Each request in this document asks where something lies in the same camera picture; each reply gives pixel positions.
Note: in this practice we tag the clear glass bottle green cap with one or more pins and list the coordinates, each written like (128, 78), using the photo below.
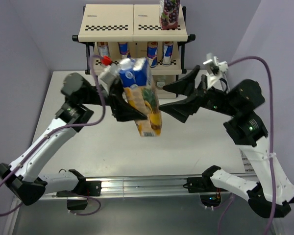
(160, 81)

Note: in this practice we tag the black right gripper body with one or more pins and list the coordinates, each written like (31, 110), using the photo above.
(215, 99)

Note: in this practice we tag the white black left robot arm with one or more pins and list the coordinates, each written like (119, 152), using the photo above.
(23, 176)

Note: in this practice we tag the blue Fontana juice carton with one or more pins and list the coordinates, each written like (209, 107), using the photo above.
(140, 92)

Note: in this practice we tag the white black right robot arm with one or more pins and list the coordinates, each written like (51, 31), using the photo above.
(272, 193)

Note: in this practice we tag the blue purple berry juice carton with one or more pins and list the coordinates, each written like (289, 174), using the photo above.
(169, 14)

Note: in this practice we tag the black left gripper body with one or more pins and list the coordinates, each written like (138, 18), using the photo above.
(117, 85)

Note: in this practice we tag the aluminium mounting rail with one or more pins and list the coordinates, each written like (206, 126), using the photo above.
(122, 187)

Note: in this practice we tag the beige three-tier shelf rack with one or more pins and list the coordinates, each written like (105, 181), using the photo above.
(136, 24)

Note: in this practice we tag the blue silver energy drink can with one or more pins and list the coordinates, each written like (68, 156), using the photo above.
(167, 51)
(152, 50)

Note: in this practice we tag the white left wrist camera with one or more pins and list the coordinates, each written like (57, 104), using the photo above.
(109, 74)

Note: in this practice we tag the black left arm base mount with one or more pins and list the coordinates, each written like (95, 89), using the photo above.
(80, 201)

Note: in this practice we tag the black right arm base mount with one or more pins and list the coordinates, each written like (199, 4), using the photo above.
(210, 195)

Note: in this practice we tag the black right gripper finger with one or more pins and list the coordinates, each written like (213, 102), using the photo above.
(185, 85)
(182, 109)

